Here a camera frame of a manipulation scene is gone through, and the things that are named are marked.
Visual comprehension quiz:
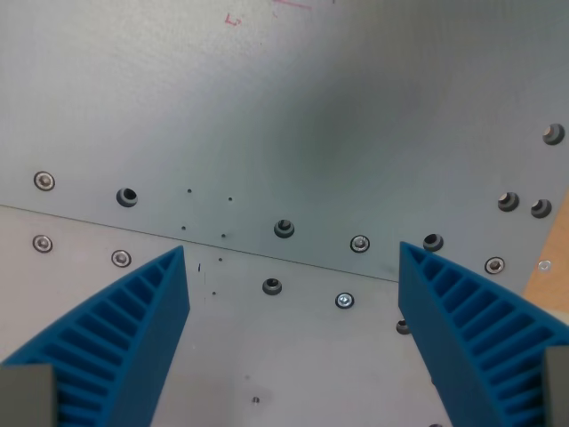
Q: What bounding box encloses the light wooden board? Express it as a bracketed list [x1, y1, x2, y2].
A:
[521, 187, 569, 322]

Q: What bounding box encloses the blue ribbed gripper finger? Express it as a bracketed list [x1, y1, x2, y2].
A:
[0, 245, 191, 427]
[397, 241, 569, 427]

